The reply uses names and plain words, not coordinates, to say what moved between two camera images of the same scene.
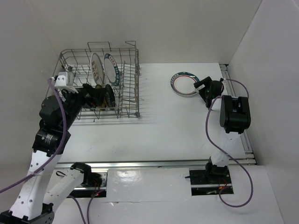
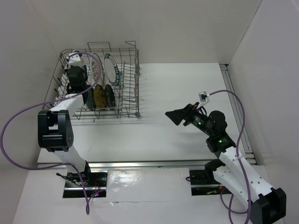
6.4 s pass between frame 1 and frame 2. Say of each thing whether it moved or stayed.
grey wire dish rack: stayed
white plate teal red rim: moved
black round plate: stayed
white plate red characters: stayed
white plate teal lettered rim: stayed
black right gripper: moved
